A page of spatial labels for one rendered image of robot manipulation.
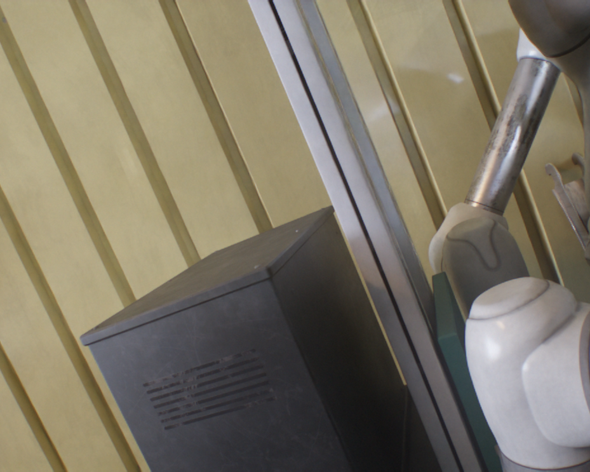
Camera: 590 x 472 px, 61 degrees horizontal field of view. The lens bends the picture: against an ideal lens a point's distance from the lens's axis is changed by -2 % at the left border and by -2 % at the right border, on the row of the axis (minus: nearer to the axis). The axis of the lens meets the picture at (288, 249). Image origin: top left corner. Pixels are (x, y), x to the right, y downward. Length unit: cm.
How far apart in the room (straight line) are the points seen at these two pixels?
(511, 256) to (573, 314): 46
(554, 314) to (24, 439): 177
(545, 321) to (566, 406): 10
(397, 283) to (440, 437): 26
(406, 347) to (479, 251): 38
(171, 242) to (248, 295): 94
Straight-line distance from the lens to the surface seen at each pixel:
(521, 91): 138
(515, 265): 115
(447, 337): 81
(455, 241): 114
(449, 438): 90
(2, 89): 185
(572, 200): 168
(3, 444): 212
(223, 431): 82
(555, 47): 104
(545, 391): 68
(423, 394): 85
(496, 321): 67
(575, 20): 99
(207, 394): 80
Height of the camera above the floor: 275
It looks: 7 degrees down
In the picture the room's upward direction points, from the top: 23 degrees counter-clockwise
